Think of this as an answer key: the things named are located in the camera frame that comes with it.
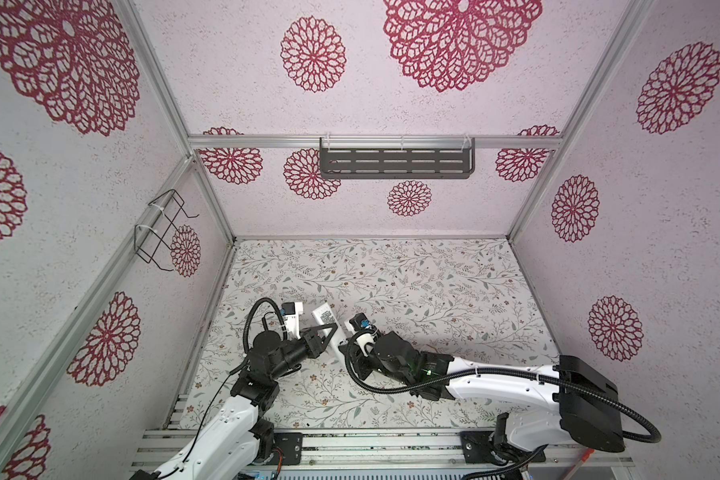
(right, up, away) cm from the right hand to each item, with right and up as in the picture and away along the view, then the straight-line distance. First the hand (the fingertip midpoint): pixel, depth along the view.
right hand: (342, 340), depth 74 cm
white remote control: (-5, +6, +1) cm, 7 cm away
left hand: (-2, +1, +3) cm, 4 cm away
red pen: (+58, -28, -3) cm, 64 cm away
